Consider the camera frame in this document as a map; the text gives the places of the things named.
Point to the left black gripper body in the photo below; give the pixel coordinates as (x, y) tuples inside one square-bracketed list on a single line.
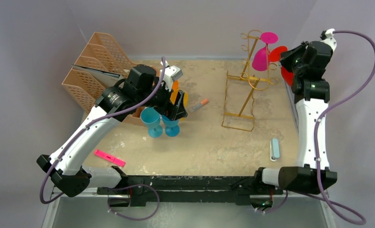
[(160, 101)]

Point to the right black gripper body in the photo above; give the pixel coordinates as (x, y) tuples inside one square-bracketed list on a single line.
[(292, 57)]

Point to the red wine glass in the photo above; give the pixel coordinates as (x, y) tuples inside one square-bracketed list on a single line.
[(275, 56)]

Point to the blue wine glass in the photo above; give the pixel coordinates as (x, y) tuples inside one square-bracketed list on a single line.
[(151, 118), (172, 128)]

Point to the blue wine glass front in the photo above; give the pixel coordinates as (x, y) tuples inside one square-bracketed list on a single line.
[(151, 118)]

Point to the yellow wine glass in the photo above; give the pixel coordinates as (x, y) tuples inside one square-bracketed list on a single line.
[(184, 104)]

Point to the orange wine glass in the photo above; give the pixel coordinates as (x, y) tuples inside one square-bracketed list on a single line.
[(175, 86)]

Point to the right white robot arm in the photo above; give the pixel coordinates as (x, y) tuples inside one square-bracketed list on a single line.
[(311, 173)]

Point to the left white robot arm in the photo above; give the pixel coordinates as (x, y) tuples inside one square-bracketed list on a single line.
[(142, 87)]

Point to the magenta wine glass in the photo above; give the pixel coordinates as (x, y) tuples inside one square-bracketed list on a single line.
[(260, 60)]

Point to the grey orange highlighter marker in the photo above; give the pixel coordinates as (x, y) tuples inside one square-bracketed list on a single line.
[(199, 105)]

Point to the grey folder in organizer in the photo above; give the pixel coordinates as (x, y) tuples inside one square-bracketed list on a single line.
[(97, 71)]

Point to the orange plastic file organizer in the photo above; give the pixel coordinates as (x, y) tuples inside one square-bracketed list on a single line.
[(101, 52)]

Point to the pink plastic clip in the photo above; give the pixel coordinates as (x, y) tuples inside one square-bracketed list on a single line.
[(110, 158)]

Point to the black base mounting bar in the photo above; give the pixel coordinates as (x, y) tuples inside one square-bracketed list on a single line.
[(240, 190)]

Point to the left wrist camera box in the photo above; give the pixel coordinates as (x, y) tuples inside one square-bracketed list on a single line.
[(171, 74)]

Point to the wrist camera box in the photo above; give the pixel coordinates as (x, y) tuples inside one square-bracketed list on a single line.
[(327, 37), (171, 74)]

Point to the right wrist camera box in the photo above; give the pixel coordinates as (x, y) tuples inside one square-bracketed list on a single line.
[(327, 37)]

